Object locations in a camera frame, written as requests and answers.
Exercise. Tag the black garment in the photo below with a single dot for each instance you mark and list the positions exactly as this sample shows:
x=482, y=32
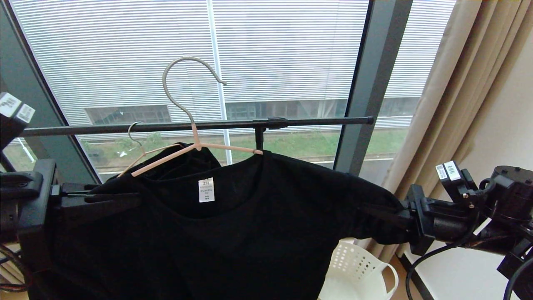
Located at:
x=204, y=158
x=250, y=233

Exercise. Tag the beige curtain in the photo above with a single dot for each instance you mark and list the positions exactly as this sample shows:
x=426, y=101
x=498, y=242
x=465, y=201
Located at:
x=8, y=266
x=458, y=104

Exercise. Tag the pink clothes hanger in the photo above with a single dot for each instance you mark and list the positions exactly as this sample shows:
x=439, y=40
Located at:
x=143, y=153
x=195, y=137

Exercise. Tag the black clothes rack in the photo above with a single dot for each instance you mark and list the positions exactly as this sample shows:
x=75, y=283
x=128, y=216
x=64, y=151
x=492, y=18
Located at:
x=291, y=122

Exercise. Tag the white laundry basket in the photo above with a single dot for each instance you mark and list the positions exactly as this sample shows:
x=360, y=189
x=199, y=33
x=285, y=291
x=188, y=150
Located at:
x=354, y=266

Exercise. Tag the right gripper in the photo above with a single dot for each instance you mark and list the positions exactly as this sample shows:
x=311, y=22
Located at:
x=449, y=221

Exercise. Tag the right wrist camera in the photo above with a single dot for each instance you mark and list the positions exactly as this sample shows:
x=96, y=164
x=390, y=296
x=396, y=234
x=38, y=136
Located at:
x=452, y=175

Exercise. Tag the window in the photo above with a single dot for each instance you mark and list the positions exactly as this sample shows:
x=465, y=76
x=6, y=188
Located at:
x=125, y=62

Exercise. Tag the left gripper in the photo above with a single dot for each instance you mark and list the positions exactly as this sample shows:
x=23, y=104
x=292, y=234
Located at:
x=37, y=216

